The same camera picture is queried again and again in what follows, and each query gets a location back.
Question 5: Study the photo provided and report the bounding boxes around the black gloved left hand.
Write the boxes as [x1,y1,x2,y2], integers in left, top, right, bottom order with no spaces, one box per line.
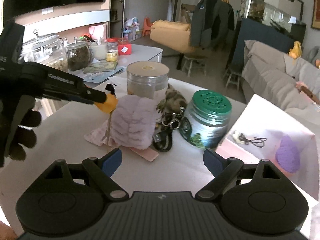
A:
[1,94,42,167]

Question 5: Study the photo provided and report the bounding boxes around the picture book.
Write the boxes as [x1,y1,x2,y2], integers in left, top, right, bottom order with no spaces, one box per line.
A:
[83,61,117,74]

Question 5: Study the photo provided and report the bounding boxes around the grey covered sofa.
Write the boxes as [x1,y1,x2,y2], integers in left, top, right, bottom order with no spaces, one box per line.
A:
[240,40,319,125]

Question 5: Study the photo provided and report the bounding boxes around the red box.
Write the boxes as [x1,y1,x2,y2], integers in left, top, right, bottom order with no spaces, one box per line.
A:
[118,37,132,56]

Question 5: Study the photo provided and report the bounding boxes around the white cup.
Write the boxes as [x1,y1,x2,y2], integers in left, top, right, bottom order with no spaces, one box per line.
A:
[89,42,107,61]

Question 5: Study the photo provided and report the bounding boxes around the large glass jar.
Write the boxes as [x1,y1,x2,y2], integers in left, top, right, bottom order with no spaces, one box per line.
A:
[19,29,68,72]

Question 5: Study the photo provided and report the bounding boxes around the pink cardboard box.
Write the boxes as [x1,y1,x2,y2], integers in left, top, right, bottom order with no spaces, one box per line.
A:
[216,94,319,239]

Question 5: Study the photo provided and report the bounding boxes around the wooden stool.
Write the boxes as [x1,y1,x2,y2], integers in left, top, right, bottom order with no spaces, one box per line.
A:
[182,54,207,77]

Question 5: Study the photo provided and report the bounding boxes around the fish tank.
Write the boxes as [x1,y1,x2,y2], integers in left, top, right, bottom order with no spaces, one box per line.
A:
[239,0,306,32]

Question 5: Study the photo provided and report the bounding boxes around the yellow plush toy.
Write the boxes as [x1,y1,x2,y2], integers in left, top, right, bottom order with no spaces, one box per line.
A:
[289,41,302,59]

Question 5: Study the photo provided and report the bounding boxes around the glass jar dark contents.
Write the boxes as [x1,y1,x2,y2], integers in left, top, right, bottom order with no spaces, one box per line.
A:
[66,36,91,71]

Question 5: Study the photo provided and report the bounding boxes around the yellow armchair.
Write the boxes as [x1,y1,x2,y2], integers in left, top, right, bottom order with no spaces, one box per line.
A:
[150,20,195,54]

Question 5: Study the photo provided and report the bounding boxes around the pink phone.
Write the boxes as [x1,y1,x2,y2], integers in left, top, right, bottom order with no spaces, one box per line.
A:
[130,147,159,162]

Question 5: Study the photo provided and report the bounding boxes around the dark hanging coat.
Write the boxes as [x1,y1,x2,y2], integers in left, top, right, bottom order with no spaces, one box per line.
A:
[190,0,235,48]

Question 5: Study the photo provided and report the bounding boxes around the white tissue paper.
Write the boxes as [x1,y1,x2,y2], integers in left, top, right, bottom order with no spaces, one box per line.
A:
[107,76,127,99]

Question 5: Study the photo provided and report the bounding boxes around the brown furry plush keychain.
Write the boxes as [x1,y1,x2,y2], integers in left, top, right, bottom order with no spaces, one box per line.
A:
[156,84,188,130]

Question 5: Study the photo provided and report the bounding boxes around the yellow artificial flower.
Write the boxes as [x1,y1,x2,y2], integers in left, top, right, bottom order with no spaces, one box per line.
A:
[95,92,118,137]

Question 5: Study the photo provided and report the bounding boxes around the purple felt plush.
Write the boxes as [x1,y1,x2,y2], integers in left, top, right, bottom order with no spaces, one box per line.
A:
[274,135,301,176]

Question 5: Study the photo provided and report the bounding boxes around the pink checkered cloth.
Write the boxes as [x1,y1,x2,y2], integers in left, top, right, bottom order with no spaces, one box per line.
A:
[84,124,119,148]

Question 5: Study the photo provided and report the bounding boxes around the green lid jar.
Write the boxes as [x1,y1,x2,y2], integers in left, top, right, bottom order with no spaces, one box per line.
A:
[179,90,232,149]

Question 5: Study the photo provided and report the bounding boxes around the red lid spice jar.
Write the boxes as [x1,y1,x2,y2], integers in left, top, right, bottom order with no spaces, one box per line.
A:
[106,38,119,62]

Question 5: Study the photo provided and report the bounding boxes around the clear plastic canister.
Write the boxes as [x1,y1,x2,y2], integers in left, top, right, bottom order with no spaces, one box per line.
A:
[126,61,169,102]

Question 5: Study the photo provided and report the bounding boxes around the lavender fluffy towel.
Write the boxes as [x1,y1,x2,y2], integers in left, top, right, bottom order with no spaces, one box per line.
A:
[110,95,157,150]

